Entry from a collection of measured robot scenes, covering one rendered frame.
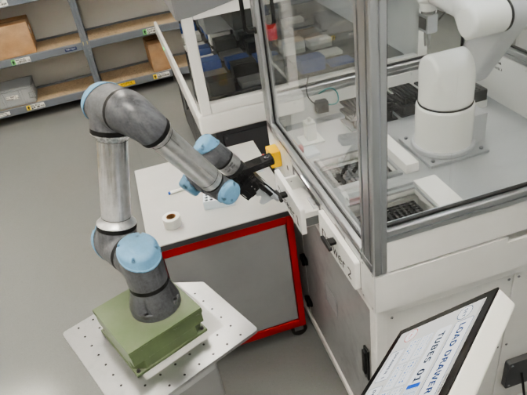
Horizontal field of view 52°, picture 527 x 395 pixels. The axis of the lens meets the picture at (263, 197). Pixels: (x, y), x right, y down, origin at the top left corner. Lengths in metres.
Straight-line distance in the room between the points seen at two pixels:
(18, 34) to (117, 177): 3.98
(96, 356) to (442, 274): 1.05
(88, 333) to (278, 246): 0.82
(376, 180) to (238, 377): 1.44
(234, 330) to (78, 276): 1.79
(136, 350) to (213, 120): 1.36
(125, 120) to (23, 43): 4.10
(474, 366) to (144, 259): 0.88
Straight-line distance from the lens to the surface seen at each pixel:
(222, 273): 2.21
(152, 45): 5.52
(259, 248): 2.18
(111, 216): 1.59
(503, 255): 1.74
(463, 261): 1.65
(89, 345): 1.79
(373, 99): 1.22
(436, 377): 1.04
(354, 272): 1.61
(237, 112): 2.62
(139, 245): 1.53
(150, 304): 1.59
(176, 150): 1.46
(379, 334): 1.70
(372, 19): 1.15
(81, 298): 3.17
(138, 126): 1.39
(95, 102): 1.48
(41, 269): 3.50
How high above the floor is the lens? 1.99
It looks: 34 degrees down
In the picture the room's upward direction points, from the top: 9 degrees counter-clockwise
